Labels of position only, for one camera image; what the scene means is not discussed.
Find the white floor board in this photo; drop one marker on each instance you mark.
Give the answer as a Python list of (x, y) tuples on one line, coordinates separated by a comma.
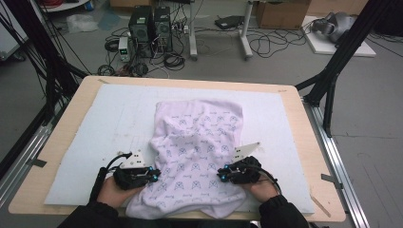
[(323, 47)]

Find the white power strip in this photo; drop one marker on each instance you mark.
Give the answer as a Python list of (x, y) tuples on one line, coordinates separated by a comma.
[(181, 29)]

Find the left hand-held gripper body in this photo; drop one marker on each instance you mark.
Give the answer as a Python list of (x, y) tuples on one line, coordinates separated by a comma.
[(133, 177)]

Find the brown cardboard box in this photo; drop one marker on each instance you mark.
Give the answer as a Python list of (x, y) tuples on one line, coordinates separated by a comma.
[(282, 14)]

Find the lilac patterned towel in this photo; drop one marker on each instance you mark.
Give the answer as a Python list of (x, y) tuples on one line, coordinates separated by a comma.
[(190, 142)]

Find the grey headset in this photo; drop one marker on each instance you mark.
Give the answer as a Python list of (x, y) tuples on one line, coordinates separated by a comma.
[(340, 25)]

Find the thin wooden stick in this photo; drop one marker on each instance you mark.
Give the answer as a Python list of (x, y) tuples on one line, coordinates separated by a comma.
[(320, 205)]

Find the clear plastic bag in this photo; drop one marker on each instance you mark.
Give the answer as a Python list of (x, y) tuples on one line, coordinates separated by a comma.
[(81, 22)]

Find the white grid mat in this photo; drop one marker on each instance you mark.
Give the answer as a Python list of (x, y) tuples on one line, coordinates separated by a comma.
[(111, 126)]

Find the dark tape strip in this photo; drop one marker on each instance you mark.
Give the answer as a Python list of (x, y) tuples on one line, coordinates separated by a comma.
[(38, 162), (331, 180)]

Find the black computer tower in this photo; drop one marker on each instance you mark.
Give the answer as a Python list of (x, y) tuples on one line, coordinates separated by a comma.
[(141, 28), (163, 28)]

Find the white desk leg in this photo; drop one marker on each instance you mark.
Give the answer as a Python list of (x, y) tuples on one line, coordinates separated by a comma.
[(245, 34), (192, 31)]

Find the aluminium rail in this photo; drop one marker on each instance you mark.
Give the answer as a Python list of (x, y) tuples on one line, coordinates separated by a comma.
[(339, 171), (22, 158)]

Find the flat black device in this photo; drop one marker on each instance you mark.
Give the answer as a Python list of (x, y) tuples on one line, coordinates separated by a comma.
[(228, 22)]

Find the person's left hand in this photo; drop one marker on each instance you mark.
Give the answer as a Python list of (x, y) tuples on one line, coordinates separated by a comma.
[(111, 193)]

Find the person's right hand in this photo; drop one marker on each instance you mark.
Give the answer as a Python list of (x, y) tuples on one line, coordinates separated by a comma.
[(264, 190)]

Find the black frame strut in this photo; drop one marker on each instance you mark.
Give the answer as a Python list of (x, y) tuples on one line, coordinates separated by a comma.
[(52, 63), (342, 57)]

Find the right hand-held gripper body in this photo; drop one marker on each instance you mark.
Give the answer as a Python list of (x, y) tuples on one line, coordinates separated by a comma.
[(245, 172)]

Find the white power supply unit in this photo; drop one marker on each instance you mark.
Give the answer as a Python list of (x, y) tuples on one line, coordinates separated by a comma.
[(124, 49)]

